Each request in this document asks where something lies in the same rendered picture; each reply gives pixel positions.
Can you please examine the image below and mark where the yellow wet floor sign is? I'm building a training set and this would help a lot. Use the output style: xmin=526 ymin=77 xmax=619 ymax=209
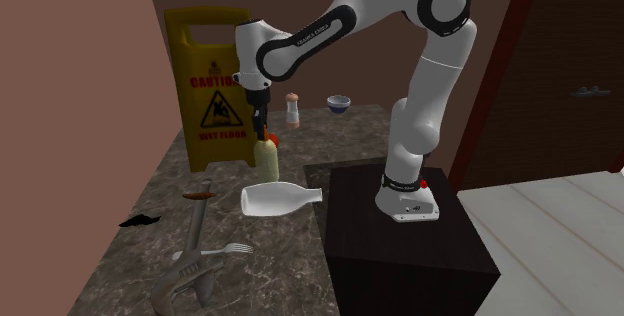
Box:
xmin=163 ymin=5 xmax=258 ymax=174

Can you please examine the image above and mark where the pale yellow squeeze bottle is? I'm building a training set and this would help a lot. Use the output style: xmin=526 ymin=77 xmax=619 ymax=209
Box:
xmin=253 ymin=127 xmax=281 ymax=184

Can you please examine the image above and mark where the blue and white bowl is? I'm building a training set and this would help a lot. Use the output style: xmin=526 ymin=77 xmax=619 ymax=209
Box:
xmin=326 ymin=94 xmax=352 ymax=115

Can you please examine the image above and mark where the white bottle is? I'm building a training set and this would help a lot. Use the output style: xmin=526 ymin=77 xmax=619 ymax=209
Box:
xmin=240 ymin=181 xmax=324 ymax=218

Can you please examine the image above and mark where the silver fork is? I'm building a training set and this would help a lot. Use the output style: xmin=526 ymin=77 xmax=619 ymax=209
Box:
xmin=171 ymin=242 xmax=255 ymax=262

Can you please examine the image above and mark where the grey adjustable wrench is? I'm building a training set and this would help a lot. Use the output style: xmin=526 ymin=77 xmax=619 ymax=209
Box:
xmin=149 ymin=179 xmax=226 ymax=316

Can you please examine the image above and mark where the black moustache shape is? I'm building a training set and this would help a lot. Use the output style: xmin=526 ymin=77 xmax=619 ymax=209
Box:
xmin=118 ymin=213 xmax=163 ymax=229

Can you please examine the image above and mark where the dark robot stand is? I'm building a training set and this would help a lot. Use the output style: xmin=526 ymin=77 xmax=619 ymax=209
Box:
xmin=323 ymin=164 xmax=502 ymax=316

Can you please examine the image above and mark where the dark wooden door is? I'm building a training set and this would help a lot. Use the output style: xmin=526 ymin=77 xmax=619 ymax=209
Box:
xmin=447 ymin=0 xmax=624 ymax=193

